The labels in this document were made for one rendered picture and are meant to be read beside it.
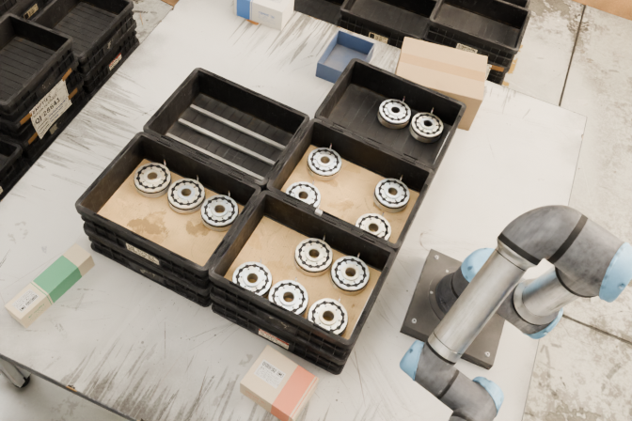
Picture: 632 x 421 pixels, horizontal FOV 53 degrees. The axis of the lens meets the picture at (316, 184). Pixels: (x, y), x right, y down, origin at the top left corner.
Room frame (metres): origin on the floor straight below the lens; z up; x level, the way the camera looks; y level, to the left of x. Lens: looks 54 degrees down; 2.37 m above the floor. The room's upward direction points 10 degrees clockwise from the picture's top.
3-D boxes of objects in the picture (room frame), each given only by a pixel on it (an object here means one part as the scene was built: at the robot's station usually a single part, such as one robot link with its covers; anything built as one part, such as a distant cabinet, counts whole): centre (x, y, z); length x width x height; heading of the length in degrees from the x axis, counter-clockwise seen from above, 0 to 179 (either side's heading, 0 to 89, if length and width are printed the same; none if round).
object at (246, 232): (0.78, -0.01, 0.87); 0.40 x 0.30 x 0.11; 72
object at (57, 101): (1.54, 1.06, 0.41); 0.31 x 0.02 x 0.16; 166
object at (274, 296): (0.71, 0.02, 0.86); 0.10 x 0.10 x 0.01
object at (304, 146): (1.07, -0.10, 0.87); 0.40 x 0.30 x 0.11; 72
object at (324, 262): (0.85, -0.03, 0.86); 0.10 x 0.10 x 0.01
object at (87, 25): (1.98, 1.11, 0.31); 0.40 x 0.30 x 0.34; 166
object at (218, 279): (0.78, -0.01, 0.92); 0.40 x 0.30 x 0.02; 72
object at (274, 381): (0.53, 0.00, 0.74); 0.16 x 0.12 x 0.07; 66
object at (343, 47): (1.75, -0.03, 0.74); 0.20 x 0.15 x 0.07; 165
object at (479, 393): (0.46, -0.40, 1.05); 0.11 x 0.11 x 0.08; 61
